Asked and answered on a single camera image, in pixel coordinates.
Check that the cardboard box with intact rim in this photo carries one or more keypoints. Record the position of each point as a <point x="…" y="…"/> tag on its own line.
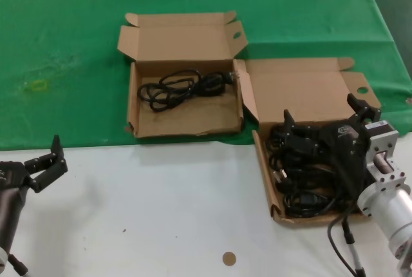
<point x="299" y="93"/>

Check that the cardboard box with torn rim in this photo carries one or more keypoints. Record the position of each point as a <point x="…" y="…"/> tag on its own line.
<point x="186" y="122"/>

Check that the brown cardboard disc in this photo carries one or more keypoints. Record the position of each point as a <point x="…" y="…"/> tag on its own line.
<point x="229" y="258"/>

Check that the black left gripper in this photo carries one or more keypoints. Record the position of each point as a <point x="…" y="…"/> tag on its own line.
<point x="11" y="199"/>

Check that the green table cloth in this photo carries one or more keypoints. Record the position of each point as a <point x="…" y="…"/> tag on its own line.
<point x="64" y="32"/>

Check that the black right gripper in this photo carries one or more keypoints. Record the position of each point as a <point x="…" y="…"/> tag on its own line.
<point x="346" y="148"/>

